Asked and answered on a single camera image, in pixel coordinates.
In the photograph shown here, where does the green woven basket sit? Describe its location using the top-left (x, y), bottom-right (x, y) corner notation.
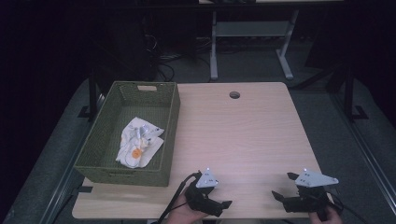
top-left (74, 80), bottom-right (181, 188)

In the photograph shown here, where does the black metal stand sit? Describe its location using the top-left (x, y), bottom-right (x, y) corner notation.
top-left (78, 66), bottom-right (101, 122)
top-left (343, 64), bottom-right (370, 123)

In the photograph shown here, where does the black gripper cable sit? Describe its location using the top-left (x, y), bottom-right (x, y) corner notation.
top-left (157, 171), bottom-right (203, 224)
top-left (326, 191), bottom-right (372, 224)

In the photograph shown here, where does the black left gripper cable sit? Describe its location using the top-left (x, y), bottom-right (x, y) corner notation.
top-left (157, 171), bottom-right (203, 224)

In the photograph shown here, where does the bundle of floor cables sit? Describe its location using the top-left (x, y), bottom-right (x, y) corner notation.
top-left (142, 33), bottom-right (213, 82)

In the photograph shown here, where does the person's left hand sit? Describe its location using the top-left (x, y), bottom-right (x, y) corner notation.
top-left (164, 194), bottom-right (210, 224)

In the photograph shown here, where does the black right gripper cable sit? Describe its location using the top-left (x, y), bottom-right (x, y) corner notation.
top-left (326, 191), bottom-right (372, 224)

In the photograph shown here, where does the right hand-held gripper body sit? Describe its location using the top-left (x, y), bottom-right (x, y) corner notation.
top-left (282, 168), bottom-right (340, 215)

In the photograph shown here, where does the person's right hand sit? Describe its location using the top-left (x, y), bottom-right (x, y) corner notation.
top-left (307, 204), bottom-right (344, 224)

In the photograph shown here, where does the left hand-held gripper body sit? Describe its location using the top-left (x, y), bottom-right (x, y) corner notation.
top-left (184, 167), bottom-right (219, 217)

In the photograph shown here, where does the white metal desk frame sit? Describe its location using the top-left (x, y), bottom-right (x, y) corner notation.
top-left (209, 8), bottom-right (301, 81)

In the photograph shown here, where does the grey metal floor rail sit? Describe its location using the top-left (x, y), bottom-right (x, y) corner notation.
top-left (39, 92), bottom-right (106, 224)
top-left (329, 91), bottom-right (396, 217)

